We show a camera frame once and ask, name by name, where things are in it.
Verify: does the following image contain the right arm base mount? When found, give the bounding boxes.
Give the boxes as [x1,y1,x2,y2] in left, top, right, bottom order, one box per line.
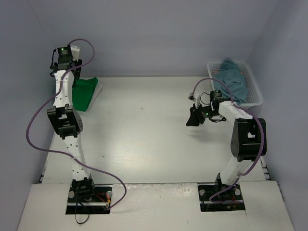
[197,184,245,212]

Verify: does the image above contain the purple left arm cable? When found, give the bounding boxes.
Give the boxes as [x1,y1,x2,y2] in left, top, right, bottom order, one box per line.
[26,38,127,210]

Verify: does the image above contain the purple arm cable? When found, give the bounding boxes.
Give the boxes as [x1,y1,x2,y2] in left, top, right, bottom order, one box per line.
[192,78,265,202]
[26,38,127,210]

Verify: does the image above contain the light blue garment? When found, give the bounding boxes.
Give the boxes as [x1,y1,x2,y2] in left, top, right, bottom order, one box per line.
[213,58,248,105]

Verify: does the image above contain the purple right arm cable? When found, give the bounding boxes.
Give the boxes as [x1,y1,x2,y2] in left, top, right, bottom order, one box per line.
[192,78,265,202]

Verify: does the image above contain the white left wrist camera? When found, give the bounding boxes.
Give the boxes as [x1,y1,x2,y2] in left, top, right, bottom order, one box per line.
[70,45,80,61]

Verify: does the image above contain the white t shirt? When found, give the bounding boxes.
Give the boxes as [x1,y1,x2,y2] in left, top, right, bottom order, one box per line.
[89,82,103,107]

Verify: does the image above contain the black loop cable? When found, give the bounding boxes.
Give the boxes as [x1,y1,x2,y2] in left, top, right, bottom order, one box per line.
[74,192,90,225]

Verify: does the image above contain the green t shirt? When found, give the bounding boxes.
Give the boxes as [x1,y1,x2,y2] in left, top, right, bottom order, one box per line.
[73,77,99,112]

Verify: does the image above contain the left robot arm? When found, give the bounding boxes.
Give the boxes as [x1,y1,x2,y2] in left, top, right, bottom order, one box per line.
[47,45,96,202]

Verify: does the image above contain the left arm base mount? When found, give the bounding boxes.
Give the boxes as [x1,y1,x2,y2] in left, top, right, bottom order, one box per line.
[65,185,113,215]

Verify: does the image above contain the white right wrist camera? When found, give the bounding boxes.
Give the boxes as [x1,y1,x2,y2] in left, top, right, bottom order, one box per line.
[188,92,201,108]

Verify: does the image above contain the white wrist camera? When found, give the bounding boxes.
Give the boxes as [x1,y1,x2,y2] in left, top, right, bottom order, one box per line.
[70,45,80,61]
[188,92,201,108]

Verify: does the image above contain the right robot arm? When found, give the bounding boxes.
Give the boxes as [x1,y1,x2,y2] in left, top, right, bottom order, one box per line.
[186,90,267,198]

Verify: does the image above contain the white laundry basket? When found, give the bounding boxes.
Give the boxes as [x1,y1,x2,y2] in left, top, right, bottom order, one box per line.
[207,60,263,109]

